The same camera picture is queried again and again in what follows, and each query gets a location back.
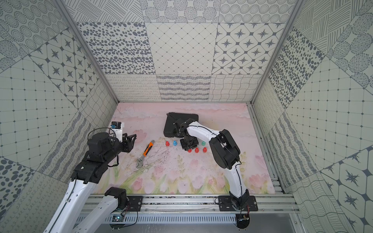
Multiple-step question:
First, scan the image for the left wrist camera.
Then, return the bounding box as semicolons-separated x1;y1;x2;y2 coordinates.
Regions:
110;121;124;142

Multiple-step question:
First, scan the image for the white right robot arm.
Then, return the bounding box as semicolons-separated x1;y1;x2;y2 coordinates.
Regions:
174;118;250;210

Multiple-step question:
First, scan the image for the black plastic tool case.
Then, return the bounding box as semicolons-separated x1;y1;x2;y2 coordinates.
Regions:
163;112;199;138

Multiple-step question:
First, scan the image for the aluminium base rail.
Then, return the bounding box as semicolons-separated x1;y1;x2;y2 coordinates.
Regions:
58;193;301;225

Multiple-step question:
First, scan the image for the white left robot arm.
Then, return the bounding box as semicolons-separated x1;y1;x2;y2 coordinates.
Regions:
45;131;137;233

